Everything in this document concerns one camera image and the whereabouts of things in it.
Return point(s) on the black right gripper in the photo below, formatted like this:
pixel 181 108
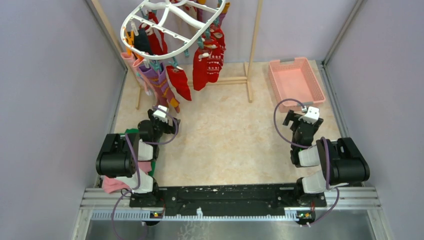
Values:
pixel 292 117

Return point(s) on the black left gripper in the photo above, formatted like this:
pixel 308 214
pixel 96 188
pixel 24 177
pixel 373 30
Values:
pixel 169 129

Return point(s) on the purple striped sock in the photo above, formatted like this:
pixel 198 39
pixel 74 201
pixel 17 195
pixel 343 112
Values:
pixel 165 96

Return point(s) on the red santa sock front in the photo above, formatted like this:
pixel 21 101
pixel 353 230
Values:
pixel 179 80

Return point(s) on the red santa sock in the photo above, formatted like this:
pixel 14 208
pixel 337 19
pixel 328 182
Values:
pixel 179 80
pixel 156 39

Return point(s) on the pink plastic basket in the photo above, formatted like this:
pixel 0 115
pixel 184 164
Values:
pixel 295 80

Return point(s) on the teal clothespin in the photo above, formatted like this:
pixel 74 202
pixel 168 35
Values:
pixel 174 63

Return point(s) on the white plastic clip hanger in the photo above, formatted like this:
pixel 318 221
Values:
pixel 159 14

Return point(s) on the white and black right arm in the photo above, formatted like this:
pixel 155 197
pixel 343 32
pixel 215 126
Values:
pixel 341 162

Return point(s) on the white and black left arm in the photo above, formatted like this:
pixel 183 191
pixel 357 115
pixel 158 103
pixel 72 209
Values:
pixel 126 161

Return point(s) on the green cloth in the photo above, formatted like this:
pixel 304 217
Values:
pixel 146 166

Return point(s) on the pink cloth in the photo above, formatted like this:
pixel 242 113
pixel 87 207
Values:
pixel 110 185

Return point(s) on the red santa sock rear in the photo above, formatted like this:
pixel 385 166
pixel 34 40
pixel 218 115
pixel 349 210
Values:
pixel 156 39

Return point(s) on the red patterned sock pair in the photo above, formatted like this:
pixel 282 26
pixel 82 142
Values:
pixel 208 60

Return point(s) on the dark navy sock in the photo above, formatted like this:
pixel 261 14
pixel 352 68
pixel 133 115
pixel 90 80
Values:
pixel 141 42

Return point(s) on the orange clothespin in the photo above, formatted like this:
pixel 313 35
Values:
pixel 129 39

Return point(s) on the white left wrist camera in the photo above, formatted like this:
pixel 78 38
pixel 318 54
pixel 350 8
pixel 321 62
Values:
pixel 161 113

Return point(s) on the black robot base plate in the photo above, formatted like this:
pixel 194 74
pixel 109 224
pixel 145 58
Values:
pixel 274 194

